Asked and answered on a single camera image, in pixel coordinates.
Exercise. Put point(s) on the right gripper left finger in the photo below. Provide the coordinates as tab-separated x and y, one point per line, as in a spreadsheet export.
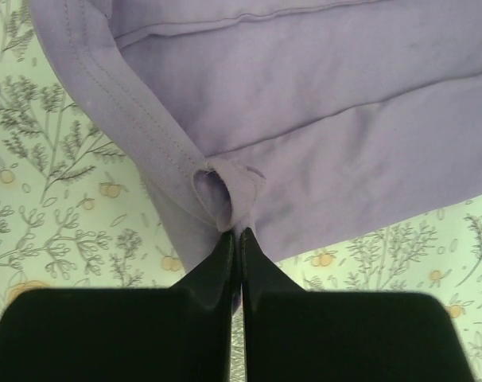
180	333

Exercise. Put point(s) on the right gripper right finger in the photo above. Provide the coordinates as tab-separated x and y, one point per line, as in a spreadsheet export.
292	334

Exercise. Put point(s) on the purple t shirt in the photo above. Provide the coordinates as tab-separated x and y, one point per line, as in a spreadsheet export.
311	122

